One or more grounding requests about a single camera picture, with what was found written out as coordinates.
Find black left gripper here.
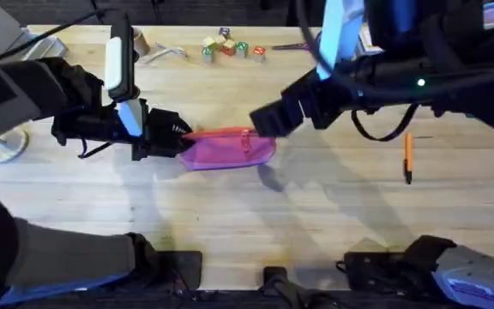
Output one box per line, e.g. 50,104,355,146
40,57,195,162

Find pink transparent zip bag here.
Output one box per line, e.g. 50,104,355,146
177,125,278,173

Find heap of toy blocks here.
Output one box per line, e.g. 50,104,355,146
199,26,268,65

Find left wrist upright plate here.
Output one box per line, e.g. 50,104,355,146
104,12,141,103

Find wrist upright plate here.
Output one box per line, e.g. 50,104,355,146
316,0,364,82
104,12,141,103

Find brown tape roll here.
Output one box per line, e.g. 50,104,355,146
131,26,151,58

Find right wrist upright plate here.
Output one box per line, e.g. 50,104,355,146
316,0,364,82

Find orange pen with black tip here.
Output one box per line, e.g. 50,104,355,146
402,131,414,186

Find white round disc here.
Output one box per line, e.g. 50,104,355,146
0,127,30,165

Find grey box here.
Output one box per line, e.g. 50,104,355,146
0,0,69,64

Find purple handled scissors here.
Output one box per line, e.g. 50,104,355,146
271,39,319,52

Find white cable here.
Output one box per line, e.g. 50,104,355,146
140,41,189,65

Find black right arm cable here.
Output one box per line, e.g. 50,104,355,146
350,101,420,143

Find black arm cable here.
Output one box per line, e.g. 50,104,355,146
0,7,117,68
350,101,420,143

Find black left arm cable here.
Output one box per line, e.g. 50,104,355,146
0,7,117,68

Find black rail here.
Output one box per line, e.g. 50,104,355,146
0,251,479,309

